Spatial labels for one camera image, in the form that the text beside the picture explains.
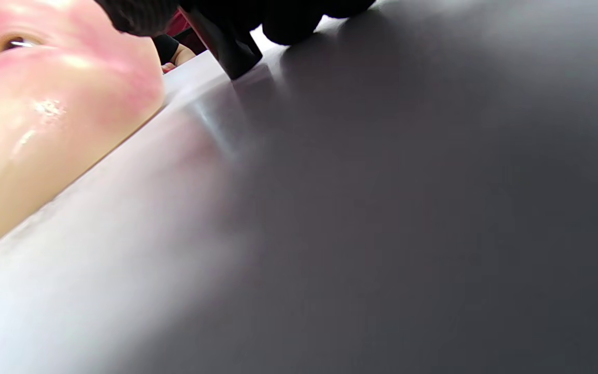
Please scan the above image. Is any black lipstick with red label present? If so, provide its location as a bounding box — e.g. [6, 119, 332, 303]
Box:
[179, 4, 263, 79]

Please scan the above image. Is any person's right hand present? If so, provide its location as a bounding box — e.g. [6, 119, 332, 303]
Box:
[94, 0, 377, 46]

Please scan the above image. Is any beige mannequin face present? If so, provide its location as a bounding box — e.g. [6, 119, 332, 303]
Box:
[0, 0, 166, 261]

